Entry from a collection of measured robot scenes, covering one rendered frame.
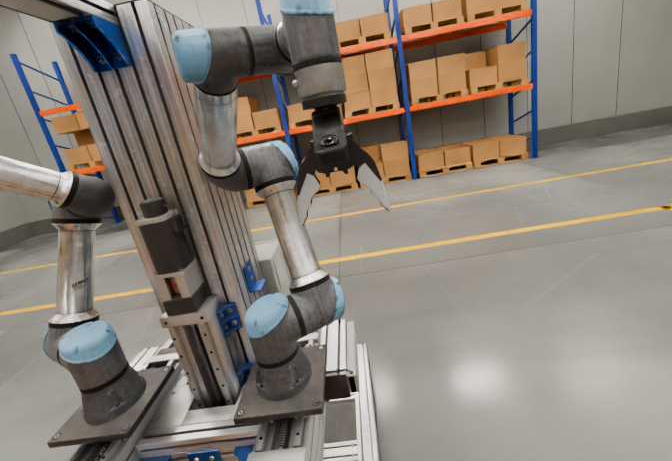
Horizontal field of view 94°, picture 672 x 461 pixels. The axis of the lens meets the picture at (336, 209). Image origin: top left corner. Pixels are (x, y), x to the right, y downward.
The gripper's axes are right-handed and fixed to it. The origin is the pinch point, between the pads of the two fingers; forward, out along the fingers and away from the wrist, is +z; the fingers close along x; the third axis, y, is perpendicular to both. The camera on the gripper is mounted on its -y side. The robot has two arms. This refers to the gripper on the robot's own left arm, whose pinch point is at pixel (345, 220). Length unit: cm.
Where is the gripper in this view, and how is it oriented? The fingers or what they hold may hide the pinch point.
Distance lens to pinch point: 53.1
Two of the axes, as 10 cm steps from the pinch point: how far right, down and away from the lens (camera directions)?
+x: -9.8, 1.7, 0.7
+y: 0.2, -2.8, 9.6
